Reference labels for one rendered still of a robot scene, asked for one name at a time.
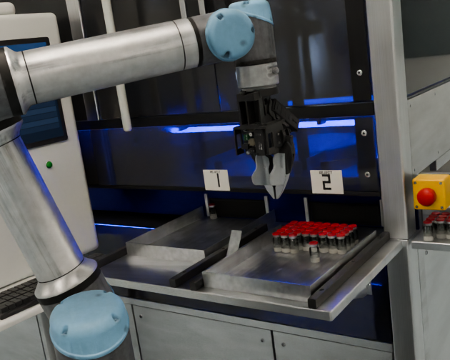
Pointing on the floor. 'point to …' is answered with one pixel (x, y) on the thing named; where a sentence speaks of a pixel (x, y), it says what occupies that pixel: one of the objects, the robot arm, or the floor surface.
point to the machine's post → (396, 173)
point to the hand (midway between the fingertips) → (277, 191)
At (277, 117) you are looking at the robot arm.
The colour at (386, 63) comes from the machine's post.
